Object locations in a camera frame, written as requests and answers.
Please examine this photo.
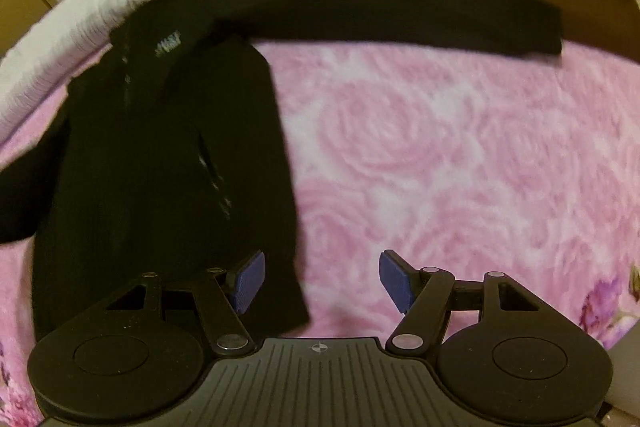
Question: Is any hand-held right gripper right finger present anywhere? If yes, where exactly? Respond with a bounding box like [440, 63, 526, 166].
[379, 250, 546, 353]

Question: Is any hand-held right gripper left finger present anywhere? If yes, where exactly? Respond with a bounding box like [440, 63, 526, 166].
[104, 250, 266, 354]

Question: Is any black long-sleeved top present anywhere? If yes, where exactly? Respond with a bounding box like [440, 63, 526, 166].
[0, 0, 564, 342]

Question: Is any pink rose-patterned blanket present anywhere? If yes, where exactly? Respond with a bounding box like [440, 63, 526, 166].
[0, 0, 640, 427]

